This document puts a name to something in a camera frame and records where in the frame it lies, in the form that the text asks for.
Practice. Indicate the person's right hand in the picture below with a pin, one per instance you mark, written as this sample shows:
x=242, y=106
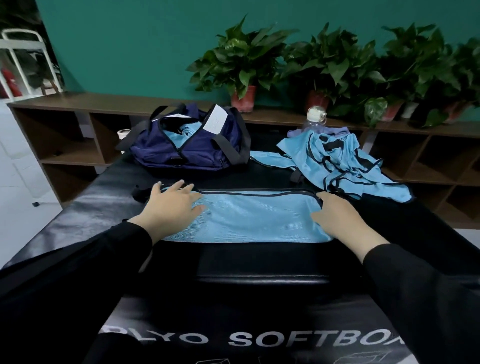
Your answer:
x=341, y=217

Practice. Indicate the person's left hand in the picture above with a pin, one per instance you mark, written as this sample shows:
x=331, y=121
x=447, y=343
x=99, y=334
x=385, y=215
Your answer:
x=169, y=210

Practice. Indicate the light blue vest black trim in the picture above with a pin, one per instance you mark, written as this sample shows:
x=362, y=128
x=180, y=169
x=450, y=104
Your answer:
x=337, y=165
x=180, y=135
x=262, y=217

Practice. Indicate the navy blue bag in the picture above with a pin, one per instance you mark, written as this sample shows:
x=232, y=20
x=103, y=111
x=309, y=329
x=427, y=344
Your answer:
x=165, y=154

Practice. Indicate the purple cloth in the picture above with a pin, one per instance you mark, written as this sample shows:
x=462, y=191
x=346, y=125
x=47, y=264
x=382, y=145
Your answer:
x=307, y=131

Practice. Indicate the clear bottle silver cap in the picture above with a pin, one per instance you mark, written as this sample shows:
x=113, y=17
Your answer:
x=316, y=116

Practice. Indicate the person's right forearm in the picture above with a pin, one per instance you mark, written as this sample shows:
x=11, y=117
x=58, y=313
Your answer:
x=420, y=300

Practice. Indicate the person's left forearm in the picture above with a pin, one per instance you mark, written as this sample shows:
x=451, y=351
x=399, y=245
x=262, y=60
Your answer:
x=67, y=285

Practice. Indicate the black leather bench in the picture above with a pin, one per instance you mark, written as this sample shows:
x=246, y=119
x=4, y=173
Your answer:
x=75, y=210

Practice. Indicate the wooden shelf cabinet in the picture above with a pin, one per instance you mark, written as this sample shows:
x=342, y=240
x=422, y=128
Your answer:
x=67, y=150

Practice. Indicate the green plant in red pot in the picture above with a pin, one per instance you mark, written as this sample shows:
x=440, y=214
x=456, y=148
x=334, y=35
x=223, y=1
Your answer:
x=330, y=60
x=240, y=56
x=465, y=79

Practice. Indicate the green plant in white pot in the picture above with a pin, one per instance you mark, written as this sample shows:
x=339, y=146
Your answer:
x=412, y=64

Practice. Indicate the white wheeled cart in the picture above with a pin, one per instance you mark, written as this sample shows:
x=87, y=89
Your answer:
x=26, y=45

